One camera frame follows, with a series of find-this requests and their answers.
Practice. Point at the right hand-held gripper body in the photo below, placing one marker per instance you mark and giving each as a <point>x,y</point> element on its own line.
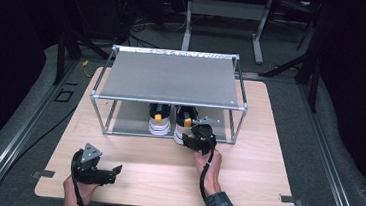
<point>203,136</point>

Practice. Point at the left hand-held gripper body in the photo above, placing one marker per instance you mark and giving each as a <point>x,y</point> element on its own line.
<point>88,166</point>

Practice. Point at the white sneaker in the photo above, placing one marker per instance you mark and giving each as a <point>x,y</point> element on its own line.
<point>159,121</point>
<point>182,124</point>

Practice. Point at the grey metal shoe rack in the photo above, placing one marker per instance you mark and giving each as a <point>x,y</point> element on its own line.
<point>173,78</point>

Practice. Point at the person's left hand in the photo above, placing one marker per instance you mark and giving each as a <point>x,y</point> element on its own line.
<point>79,191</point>

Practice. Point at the person's right hand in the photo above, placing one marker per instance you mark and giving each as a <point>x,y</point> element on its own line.
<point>210,172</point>

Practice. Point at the black metal stand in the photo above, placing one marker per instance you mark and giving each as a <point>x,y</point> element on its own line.
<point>67,49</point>
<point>303,63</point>

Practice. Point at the grey metal table bracket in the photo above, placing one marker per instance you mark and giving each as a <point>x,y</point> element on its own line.
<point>43,173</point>
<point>291,201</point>

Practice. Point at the metal floor rail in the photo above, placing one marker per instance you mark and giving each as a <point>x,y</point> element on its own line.
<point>17,135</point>
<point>329,162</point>

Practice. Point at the white metal desk frame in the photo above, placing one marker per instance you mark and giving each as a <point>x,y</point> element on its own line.
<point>225,16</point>

